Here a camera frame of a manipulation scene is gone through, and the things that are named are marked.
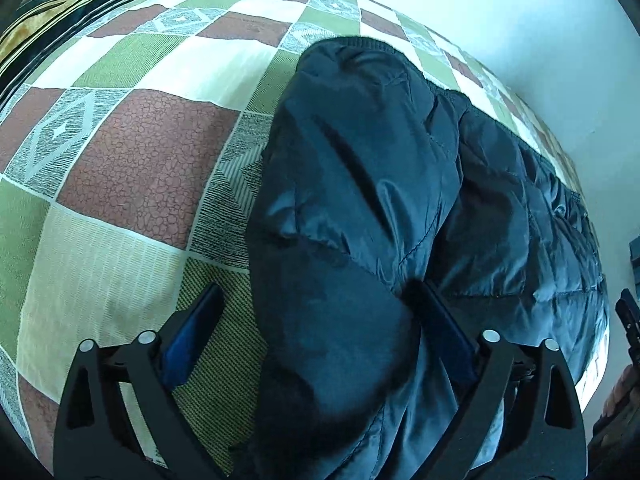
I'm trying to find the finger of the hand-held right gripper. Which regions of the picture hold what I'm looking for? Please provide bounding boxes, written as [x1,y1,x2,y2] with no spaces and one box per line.
[615,287,640,363]

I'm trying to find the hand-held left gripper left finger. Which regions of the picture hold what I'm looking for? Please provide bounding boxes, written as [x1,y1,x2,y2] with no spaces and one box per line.
[52,282,228,480]

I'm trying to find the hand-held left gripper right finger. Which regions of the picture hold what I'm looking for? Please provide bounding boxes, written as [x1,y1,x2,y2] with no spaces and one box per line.
[415,280,588,480]

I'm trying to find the dark navy puffer jacket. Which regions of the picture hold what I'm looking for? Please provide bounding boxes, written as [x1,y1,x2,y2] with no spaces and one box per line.
[244,36,608,480]

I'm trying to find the person's right hand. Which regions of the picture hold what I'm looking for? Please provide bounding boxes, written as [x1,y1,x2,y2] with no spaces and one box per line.
[602,364,640,425]

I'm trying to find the green brown checkered bedspread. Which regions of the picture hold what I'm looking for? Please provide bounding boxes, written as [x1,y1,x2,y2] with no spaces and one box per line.
[0,0,608,480]

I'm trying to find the yellow black striped cushion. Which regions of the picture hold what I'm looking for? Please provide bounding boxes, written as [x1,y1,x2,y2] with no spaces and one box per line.
[0,0,151,106]

